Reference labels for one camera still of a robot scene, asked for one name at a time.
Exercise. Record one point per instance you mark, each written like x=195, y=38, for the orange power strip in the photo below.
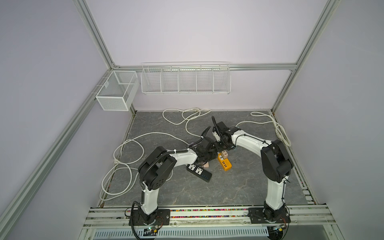
x=225, y=163

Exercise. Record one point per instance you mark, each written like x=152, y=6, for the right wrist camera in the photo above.
x=217, y=133

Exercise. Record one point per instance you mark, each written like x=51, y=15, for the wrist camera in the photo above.
x=207, y=144
x=217, y=133

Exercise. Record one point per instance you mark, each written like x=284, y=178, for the white wire wall basket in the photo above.
x=186, y=78

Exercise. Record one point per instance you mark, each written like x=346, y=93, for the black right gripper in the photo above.
x=218, y=148

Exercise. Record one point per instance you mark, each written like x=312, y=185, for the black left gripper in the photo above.
x=214, y=154

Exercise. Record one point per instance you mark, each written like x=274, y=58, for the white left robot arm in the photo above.
x=158, y=166

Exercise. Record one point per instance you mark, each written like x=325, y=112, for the white mesh box basket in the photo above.
x=118, y=91

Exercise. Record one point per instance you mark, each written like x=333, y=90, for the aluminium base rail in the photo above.
x=303, y=222

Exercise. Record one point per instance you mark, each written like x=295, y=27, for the black power strip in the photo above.
x=199, y=172

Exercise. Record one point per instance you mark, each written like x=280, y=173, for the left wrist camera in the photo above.
x=207, y=144

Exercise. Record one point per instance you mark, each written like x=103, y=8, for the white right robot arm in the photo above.
x=276, y=164

